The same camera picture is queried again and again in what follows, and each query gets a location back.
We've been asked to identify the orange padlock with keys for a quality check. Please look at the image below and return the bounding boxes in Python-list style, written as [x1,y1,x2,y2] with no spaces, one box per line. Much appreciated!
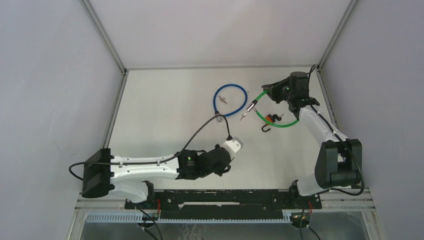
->
[261,113,284,133]

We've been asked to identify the green cable lock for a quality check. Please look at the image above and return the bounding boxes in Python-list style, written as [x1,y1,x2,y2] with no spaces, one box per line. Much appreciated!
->
[245,90,300,128]

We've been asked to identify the blue cable lock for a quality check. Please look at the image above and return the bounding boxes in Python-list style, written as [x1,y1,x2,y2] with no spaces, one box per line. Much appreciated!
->
[212,83,249,122]

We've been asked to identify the silver green-lock keys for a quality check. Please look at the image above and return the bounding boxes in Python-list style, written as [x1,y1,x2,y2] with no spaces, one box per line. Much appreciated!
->
[240,112,247,121]

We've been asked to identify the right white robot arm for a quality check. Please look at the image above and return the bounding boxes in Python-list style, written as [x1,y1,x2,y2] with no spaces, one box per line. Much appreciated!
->
[261,71,365,208]

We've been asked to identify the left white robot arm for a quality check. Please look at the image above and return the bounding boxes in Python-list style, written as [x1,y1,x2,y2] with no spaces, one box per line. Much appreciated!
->
[81,139,242,209]

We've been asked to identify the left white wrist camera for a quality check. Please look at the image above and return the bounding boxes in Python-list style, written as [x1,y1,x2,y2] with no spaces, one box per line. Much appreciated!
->
[220,137,243,158]

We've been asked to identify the left black camera cable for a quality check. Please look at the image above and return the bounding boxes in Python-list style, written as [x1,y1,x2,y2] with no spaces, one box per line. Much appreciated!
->
[68,114,233,181]

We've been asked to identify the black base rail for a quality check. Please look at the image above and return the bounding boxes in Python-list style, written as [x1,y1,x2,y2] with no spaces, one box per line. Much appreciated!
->
[124,189,322,220]

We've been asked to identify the white slotted cable duct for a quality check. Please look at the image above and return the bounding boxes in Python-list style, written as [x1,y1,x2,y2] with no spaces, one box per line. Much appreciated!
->
[85,211,301,224]

